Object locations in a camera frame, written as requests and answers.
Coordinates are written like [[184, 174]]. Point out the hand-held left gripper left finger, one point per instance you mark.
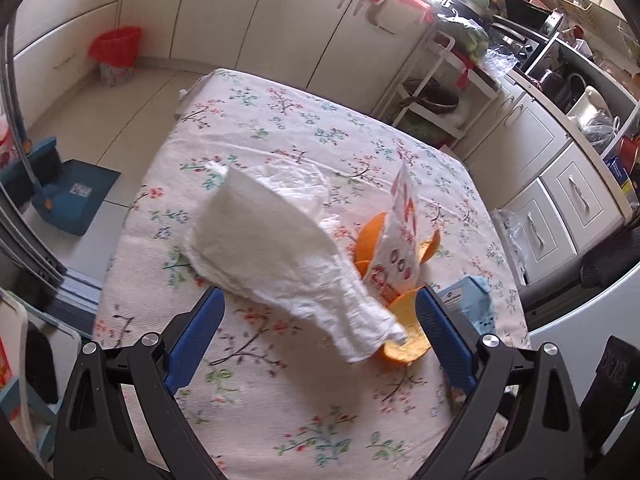
[[195, 345]]

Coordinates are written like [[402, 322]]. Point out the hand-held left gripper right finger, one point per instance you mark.
[[447, 340]]

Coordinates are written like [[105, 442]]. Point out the large orange peel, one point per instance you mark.
[[407, 332]]

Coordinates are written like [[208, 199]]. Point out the blue and white box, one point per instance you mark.
[[472, 305]]

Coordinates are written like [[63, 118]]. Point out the red and white wrapper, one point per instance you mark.
[[400, 240]]

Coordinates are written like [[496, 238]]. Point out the white plastic bag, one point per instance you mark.
[[280, 240]]

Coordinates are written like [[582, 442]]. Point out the floral tablecloth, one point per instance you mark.
[[280, 410]]

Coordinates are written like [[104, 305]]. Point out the clear plastic bag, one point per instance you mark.
[[500, 57], [510, 240]]

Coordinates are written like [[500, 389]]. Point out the blue dustpan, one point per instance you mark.
[[75, 195]]

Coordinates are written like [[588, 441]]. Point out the blue carton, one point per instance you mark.
[[622, 175]]

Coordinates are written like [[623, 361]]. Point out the white kitchen cabinets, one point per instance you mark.
[[525, 125], [300, 20]]

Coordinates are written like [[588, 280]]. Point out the red can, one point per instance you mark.
[[627, 149]]

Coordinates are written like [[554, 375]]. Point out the metal bowl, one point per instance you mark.
[[430, 97]]

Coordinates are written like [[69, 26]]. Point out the crinkled plastic bag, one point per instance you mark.
[[602, 130]]

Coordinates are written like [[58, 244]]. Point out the white trolley rack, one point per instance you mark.
[[475, 77]]

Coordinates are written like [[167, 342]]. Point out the black pot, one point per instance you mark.
[[552, 85]]

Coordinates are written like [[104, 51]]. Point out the red white printed bag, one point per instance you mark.
[[5, 145]]

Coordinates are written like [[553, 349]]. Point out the white jug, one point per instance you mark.
[[592, 105]]

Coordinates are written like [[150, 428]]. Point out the green vegetables in bag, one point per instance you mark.
[[465, 35]]

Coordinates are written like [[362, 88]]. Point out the black kitchen appliance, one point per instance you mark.
[[520, 42]]

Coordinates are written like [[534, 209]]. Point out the patterned bin with red liner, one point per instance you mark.
[[116, 47]]

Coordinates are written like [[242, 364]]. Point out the white hanging bin red liner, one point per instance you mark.
[[400, 15]]

